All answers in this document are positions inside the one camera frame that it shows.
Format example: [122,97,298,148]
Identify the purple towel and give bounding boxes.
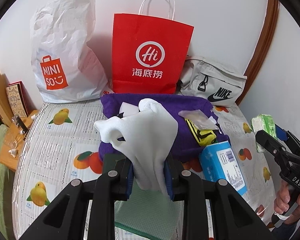
[101,93,218,163]

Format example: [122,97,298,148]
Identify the clear plastic wrapper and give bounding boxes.
[178,109,218,131]

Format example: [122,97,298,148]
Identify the white Miniso plastic bag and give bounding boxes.
[30,0,108,103]

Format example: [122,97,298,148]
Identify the person's right hand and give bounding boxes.
[274,180,300,225]

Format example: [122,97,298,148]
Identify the red Haidilao paper bag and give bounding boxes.
[111,12,194,94]

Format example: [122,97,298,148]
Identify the green mesh pouch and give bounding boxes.
[114,184,184,239]

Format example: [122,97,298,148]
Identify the yellow black pouch bag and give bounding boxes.
[185,119,217,147]

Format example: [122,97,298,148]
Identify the brown patterned book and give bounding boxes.
[5,81,29,118]

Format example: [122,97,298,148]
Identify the green tissue packet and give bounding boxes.
[251,114,277,139]

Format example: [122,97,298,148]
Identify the wooden side table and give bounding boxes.
[0,124,25,172]

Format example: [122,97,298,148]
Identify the dark green box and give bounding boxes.
[102,153,130,174]

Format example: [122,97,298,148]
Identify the beige Nike waist bag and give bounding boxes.
[179,56,247,107]

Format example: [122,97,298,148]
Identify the blue tissue pack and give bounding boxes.
[199,141,247,195]

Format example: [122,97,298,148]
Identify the brown wooden door frame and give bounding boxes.
[236,0,280,105]

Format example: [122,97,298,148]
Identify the white cloth gloves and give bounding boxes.
[94,98,178,196]

